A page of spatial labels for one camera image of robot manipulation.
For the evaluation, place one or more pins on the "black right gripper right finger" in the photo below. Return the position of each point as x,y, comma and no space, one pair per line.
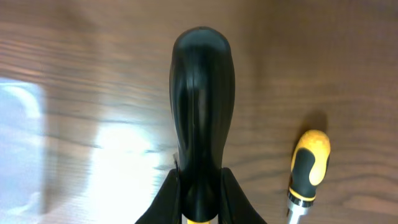
235,208

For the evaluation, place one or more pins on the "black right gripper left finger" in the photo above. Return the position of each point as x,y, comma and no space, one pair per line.
165,208

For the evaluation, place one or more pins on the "yellow black ratchet screwdriver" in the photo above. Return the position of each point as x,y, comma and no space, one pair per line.
308,169

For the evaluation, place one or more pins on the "black handled tool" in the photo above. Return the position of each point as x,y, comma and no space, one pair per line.
202,93

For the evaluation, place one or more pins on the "clear plastic container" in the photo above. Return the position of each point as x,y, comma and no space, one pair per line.
22,151

